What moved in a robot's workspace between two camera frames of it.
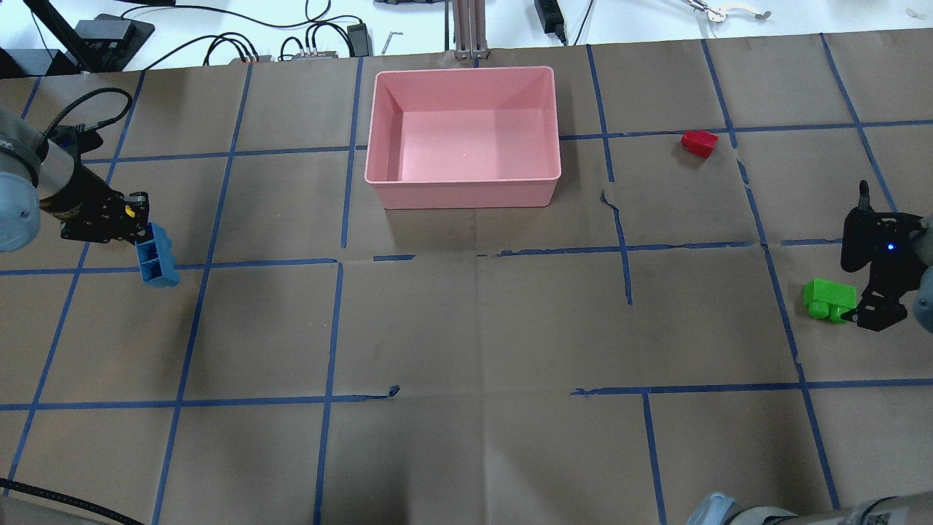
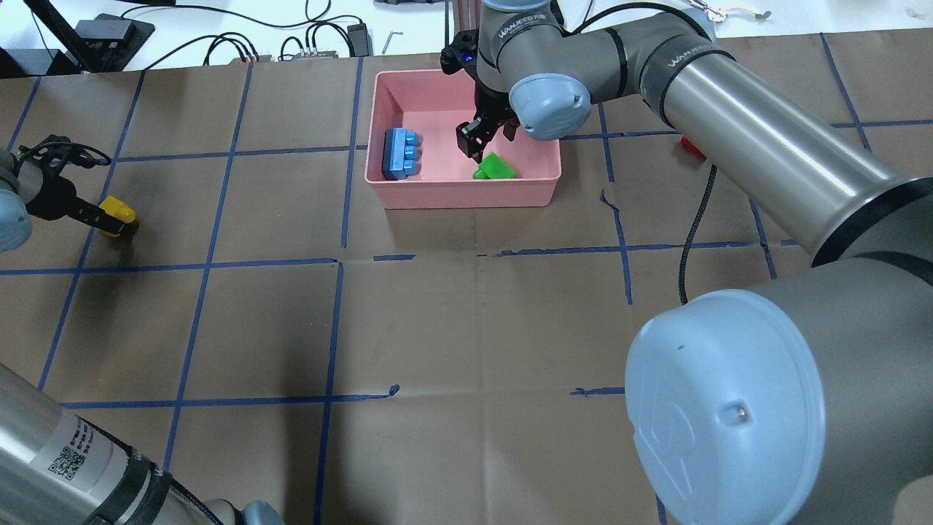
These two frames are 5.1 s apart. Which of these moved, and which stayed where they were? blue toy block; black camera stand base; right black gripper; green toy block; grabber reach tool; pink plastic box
Moved: right black gripper; blue toy block; green toy block
Stayed: pink plastic box; grabber reach tool; black camera stand base
